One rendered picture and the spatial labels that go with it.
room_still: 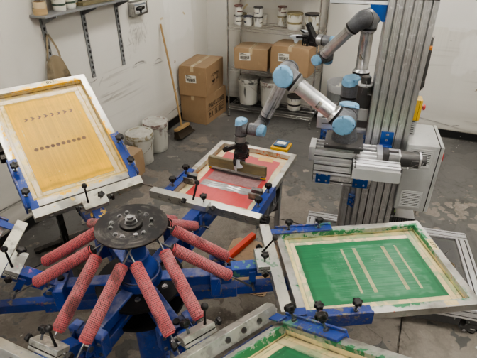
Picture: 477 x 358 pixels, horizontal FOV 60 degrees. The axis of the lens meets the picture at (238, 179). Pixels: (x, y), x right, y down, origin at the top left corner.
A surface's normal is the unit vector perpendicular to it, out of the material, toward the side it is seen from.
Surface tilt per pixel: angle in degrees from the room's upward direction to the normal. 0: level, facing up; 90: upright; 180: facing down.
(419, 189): 90
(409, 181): 90
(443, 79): 90
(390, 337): 0
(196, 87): 91
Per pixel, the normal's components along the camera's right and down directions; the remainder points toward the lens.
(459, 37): -0.40, 0.48
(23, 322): 0.00, -0.85
